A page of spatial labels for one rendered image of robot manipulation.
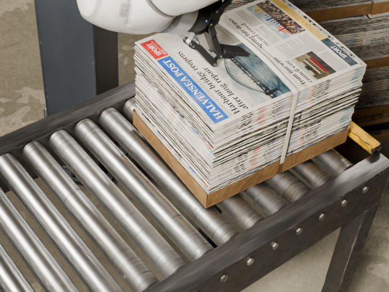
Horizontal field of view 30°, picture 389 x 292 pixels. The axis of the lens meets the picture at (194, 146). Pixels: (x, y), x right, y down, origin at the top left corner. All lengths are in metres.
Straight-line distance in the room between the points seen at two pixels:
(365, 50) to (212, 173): 1.24
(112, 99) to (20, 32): 1.64
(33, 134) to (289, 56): 0.57
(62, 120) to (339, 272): 0.78
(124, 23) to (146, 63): 0.32
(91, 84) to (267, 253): 1.04
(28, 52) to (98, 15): 2.06
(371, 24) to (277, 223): 1.15
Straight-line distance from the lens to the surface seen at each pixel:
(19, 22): 3.35
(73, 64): 2.27
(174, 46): 1.45
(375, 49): 2.55
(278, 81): 1.40
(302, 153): 1.54
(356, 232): 1.74
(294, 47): 1.49
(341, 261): 1.84
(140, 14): 1.12
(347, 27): 2.42
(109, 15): 1.12
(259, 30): 1.52
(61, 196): 1.49
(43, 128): 1.62
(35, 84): 2.99
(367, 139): 1.64
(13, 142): 1.60
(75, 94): 2.35
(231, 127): 1.31
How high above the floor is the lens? 1.90
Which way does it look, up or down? 44 degrees down
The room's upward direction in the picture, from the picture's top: 5 degrees clockwise
